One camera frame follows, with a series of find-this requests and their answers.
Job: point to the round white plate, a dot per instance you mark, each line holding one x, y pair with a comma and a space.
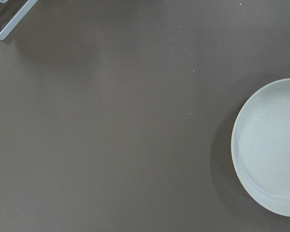
260, 146

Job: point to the white wire cup rack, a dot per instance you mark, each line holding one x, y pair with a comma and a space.
11, 13

